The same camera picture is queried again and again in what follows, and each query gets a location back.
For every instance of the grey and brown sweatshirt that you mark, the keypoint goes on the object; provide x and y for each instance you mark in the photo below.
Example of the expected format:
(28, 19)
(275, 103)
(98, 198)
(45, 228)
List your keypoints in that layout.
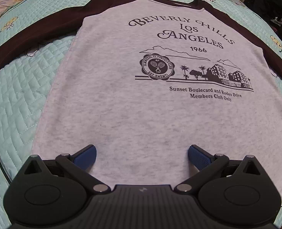
(131, 124)

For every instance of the pile of black clothes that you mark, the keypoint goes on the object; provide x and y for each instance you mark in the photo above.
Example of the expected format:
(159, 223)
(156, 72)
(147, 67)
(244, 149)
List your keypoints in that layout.
(264, 0)

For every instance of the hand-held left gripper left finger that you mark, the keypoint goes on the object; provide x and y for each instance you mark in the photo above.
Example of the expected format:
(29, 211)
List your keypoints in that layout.
(86, 156)

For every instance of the bee print quilted bedspread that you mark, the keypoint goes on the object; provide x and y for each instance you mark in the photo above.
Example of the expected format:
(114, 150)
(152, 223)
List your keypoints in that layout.
(14, 95)

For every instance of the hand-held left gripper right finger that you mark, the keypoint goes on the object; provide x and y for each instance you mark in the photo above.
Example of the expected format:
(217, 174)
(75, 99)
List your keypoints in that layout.
(198, 156)

